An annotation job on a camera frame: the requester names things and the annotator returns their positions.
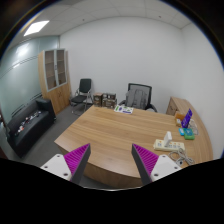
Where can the cardboard boxes on floor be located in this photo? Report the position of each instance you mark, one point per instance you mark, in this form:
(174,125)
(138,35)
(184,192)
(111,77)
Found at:
(106,100)

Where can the ceiling light panel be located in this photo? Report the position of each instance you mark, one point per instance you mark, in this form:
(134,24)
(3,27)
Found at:
(36,27)

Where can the white power strip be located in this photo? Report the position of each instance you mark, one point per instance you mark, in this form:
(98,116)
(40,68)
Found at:
(172,146)

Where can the blue small box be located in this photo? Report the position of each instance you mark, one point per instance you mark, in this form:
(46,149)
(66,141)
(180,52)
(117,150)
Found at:
(181,131)

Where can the printed paper sheet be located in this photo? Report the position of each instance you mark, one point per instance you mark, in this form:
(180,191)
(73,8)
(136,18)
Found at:
(123,109)

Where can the green small box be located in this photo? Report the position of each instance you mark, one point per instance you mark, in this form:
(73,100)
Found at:
(188,134)

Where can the black visitor chair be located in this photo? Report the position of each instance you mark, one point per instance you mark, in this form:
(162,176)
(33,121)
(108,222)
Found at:
(82,94)

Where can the black office chair grey backpack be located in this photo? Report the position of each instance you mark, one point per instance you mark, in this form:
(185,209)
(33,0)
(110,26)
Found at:
(139,96)

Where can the wooden glass-door cabinet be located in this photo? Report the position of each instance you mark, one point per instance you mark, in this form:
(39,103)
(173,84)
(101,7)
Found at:
(53,77)

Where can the black leather sofa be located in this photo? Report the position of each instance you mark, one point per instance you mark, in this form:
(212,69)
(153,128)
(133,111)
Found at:
(27,126)

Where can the orange small box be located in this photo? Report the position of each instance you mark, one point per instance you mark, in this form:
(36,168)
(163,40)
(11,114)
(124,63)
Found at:
(178,118)

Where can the purple standing box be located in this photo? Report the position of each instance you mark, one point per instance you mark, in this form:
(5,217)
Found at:
(186,119)

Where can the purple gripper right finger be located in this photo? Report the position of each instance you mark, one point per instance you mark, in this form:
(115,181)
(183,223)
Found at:
(152,167)

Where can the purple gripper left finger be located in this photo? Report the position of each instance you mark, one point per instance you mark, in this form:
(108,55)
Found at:
(69,166)

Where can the white charger plug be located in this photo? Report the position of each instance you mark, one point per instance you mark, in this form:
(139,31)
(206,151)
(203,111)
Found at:
(167,138)

